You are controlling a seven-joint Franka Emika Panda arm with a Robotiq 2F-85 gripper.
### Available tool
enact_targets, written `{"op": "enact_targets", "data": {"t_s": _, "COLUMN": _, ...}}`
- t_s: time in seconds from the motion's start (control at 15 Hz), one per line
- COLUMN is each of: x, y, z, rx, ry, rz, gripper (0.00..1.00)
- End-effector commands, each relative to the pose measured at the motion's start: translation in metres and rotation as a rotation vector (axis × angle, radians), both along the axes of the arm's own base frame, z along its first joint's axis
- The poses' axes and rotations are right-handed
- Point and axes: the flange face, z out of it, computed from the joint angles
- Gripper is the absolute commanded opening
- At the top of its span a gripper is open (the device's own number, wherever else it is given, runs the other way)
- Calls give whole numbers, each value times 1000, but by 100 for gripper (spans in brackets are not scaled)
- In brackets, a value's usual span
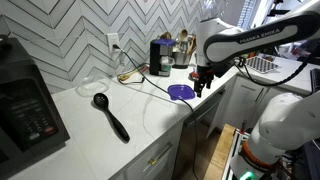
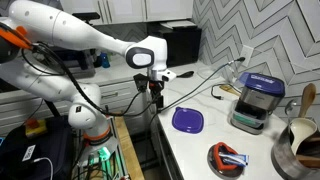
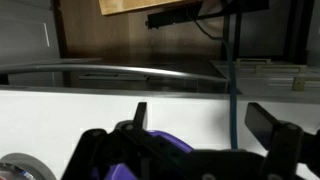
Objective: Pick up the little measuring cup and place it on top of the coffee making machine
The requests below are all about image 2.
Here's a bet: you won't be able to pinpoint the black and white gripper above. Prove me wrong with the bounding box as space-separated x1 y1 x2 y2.
133 70 176 108

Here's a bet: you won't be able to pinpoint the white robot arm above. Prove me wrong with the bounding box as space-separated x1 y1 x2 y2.
0 0 176 160

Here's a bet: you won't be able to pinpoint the silver coffee making machine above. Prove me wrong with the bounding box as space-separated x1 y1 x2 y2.
230 87 285 135

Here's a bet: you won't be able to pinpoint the white drawer cabinets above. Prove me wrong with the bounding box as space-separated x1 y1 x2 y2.
0 80 147 137

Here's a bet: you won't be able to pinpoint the purple plastic container lid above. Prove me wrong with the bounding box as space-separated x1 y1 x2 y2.
172 107 204 134

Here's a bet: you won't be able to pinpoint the black spoon on counter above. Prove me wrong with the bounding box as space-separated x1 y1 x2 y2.
176 71 194 78

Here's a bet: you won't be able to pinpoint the black box appliance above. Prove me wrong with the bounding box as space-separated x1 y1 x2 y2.
147 22 202 67

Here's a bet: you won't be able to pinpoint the blue bottle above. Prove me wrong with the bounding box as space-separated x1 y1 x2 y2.
100 53 110 68

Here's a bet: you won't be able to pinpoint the wooden board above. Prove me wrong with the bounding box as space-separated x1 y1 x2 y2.
115 117 145 180

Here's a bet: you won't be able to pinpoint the red heart cookie cutter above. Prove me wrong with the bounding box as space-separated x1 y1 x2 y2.
213 142 237 170

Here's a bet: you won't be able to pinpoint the blue white toothpaste tube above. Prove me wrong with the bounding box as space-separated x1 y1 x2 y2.
219 153 249 167

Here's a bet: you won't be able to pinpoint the white upper cabinets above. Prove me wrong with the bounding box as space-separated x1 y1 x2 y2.
60 0 193 25

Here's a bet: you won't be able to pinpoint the small round steel plate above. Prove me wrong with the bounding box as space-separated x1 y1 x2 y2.
207 142 244 180

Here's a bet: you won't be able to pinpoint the blue lidded plastic container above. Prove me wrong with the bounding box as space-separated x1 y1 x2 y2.
239 72 285 97

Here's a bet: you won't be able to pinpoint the black bag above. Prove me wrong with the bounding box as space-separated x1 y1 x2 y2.
0 116 74 180

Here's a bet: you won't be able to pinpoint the yellow emergency stop button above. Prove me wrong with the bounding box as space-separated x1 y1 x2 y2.
25 118 47 139

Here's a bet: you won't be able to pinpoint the silver ladle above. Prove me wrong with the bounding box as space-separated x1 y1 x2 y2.
285 99 297 123

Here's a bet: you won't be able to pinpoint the white ladle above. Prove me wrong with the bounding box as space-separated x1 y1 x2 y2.
290 118 318 154

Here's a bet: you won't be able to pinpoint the wooden spoon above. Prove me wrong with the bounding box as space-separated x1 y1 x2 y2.
298 83 316 118

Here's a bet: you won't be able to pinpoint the large steel pot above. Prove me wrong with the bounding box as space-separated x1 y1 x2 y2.
271 128 320 180

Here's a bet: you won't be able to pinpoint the black power cable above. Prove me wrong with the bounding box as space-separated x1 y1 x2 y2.
145 56 247 141

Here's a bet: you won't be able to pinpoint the white wall outlet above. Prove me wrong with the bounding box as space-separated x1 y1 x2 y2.
240 45 253 67

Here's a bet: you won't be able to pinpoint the black camera on stand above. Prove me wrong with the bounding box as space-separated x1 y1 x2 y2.
73 12 100 22

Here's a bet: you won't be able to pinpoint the white usb cable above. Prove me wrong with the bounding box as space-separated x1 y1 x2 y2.
32 156 54 180

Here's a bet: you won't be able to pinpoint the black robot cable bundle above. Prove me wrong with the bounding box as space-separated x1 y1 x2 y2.
21 41 160 118

